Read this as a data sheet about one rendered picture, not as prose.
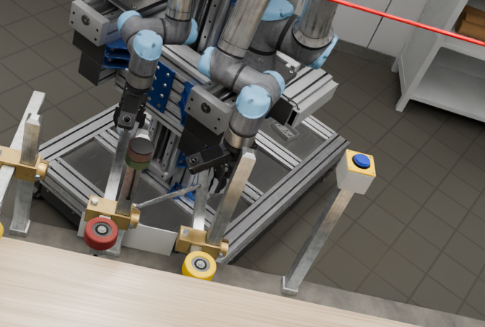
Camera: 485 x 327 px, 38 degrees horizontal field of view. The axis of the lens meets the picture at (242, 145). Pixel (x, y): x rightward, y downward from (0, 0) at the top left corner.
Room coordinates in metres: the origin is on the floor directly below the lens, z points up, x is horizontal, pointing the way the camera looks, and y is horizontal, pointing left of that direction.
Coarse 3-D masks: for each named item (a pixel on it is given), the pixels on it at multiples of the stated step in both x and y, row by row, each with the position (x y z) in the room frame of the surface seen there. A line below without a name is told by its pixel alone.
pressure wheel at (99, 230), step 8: (88, 224) 1.08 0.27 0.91; (96, 224) 1.09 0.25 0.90; (104, 224) 1.10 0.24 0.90; (112, 224) 1.11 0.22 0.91; (88, 232) 1.06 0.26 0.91; (96, 232) 1.07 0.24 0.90; (104, 232) 1.08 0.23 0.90; (112, 232) 1.09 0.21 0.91; (88, 240) 1.05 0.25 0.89; (96, 240) 1.05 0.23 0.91; (104, 240) 1.05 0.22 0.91; (112, 240) 1.07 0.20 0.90; (96, 248) 1.04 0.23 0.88; (104, 248) 1.05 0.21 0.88; (96, 256) 1.08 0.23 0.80
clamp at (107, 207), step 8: (104, 200) 1.20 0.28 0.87; (112, 200) 1.21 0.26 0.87; (88, 208) 1.16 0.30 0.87; (96, 208) 1.17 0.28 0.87; (104, 208) 1.18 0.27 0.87; (112, 208) 1.19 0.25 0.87; (88, 216) 1.16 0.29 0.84; (96, 216) 1.16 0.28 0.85; (112, 216) 1.17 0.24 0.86; (120, 216) 1.18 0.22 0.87; (128, 216) 1.19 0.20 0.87; (136, 216) 1.20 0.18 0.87; (120, 224) 1.18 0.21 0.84; (128, 224) 1.18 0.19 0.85; (136, 224) 1.19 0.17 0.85
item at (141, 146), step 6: (138, 138) 1.17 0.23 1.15; (132, 144) 1.14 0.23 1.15; (138, 144) 1.15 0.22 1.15; (144, 144) 1.16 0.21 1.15; (150, 144) 1.17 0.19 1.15; (138, 150) 1.13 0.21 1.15; (144, 150) 1.14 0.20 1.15; (150, 150) 1.15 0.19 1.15; (132, 180) 1.17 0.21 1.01; (132, 186) 1.18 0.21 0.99; (126, 198) 1.18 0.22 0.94
